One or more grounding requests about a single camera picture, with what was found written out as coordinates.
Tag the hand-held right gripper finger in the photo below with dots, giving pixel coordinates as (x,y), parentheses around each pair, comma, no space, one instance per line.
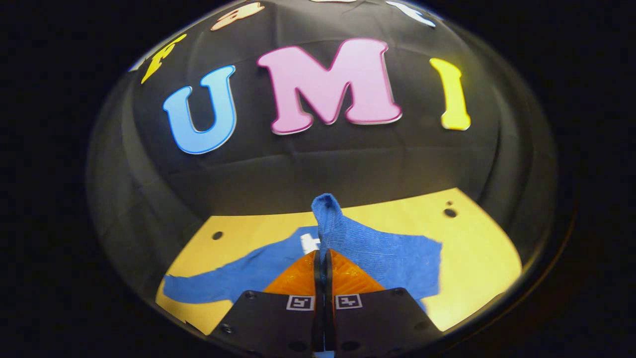
(318,283)
(328,283)

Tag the blue long-sleeved top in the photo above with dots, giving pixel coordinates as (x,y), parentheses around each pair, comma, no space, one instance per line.
(377,248)

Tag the black backdrop cloth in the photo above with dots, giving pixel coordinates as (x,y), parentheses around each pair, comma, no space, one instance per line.
(348,164)

